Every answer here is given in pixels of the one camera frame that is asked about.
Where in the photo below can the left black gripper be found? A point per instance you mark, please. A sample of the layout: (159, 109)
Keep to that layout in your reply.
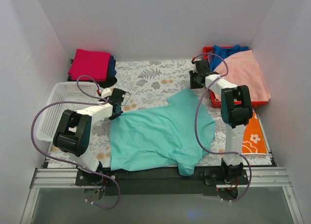
(116, 111)

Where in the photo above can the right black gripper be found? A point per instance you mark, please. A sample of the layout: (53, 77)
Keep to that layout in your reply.
(192, 79)

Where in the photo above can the teal t shirt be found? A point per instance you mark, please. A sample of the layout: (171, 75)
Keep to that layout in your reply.
(161, 136)

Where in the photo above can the white plastic basket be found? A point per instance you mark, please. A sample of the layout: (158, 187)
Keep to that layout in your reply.
(76, 100)

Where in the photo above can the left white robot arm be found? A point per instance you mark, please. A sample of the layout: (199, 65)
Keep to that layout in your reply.
(72, 135)

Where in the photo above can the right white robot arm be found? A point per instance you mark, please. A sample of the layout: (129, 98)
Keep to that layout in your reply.
(236, 111)

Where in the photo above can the black folded t shirt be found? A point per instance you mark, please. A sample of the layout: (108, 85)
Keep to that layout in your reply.
(103, 84)

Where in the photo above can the blue folded t shirt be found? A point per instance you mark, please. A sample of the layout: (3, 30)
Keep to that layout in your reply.
(111, 72)

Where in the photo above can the red plastic tray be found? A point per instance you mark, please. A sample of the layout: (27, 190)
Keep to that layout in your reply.
(215, 103)

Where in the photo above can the floral table mat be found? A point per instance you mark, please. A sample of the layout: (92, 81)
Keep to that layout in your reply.
(150, 83)

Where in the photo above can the blue crumpled t shirt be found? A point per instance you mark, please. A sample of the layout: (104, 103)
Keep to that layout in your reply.
(224, 53)

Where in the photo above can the magenta folded t shirt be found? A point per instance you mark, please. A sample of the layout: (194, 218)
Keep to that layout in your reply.
(91, 63)

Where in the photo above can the pink towel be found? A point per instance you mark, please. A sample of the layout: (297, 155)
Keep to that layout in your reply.
(243, 69)

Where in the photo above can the orange floral towel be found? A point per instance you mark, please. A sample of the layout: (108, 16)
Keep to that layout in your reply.
(253, 139)

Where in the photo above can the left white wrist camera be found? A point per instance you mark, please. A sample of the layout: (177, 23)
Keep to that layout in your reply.
(104, 92)

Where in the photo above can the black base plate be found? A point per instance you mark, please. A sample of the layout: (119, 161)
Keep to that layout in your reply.
(168, 181)

